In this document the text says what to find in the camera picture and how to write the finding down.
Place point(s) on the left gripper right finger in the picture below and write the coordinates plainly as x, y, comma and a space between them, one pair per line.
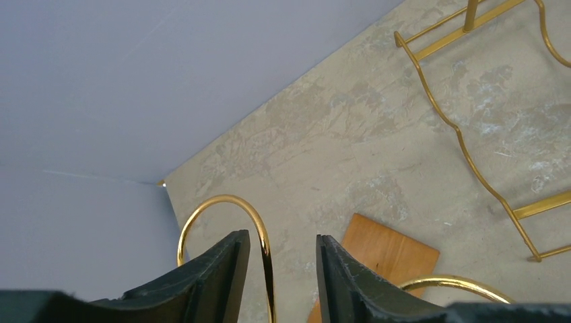
350, 292

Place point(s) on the gold swirl wine glass rack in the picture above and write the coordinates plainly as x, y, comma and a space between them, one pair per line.
406, 261

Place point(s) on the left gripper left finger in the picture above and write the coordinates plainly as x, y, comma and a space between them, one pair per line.
207, 288

